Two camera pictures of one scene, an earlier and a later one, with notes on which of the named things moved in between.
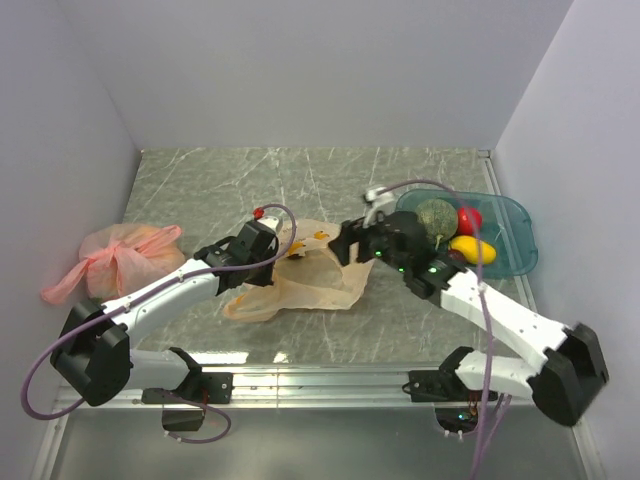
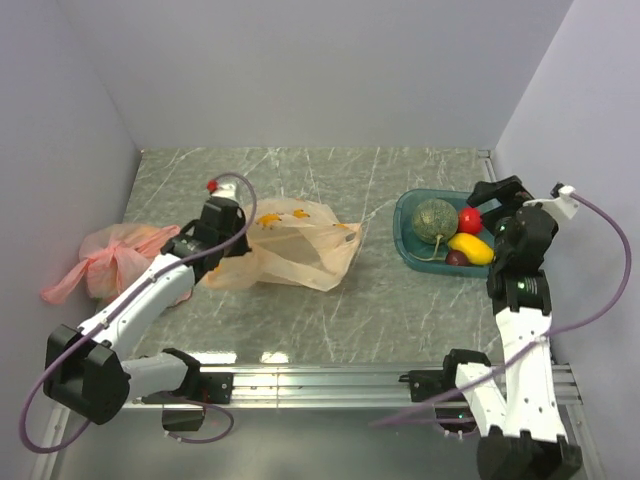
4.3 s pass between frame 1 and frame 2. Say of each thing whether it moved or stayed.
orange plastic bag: moved
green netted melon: stayed
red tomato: stayed
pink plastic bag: stayed
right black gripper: moved
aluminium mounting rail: stayed
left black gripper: moved
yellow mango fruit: stayed
